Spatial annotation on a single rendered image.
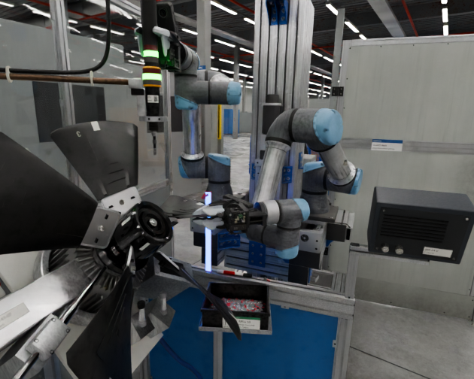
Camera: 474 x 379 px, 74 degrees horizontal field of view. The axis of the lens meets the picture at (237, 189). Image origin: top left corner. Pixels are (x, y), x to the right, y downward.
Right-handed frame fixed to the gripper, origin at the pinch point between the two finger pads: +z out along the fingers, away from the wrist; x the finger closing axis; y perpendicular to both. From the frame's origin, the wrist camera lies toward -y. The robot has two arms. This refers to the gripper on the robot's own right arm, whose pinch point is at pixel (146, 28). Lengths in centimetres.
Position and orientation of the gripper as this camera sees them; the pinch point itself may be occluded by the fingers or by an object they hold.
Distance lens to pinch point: 83.9
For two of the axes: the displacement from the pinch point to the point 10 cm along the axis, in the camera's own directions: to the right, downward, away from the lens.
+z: -1.4, 2.3, -9.6
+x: -9.9, -0.5, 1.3
